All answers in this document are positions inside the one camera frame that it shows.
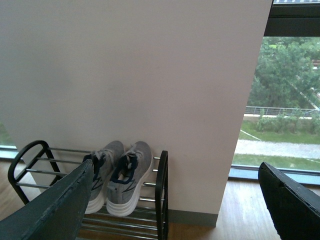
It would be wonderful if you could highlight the black metal shoe rack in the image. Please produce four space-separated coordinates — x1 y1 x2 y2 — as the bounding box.
8 140 169 240

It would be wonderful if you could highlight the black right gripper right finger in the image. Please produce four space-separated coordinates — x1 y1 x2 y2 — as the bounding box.
258 162 320 240

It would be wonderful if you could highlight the grey knit sneaker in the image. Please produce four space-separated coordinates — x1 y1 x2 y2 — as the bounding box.
106 141 153 217
83 140 124 214

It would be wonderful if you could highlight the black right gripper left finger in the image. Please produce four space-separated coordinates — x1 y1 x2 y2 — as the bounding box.
0 160 94 240

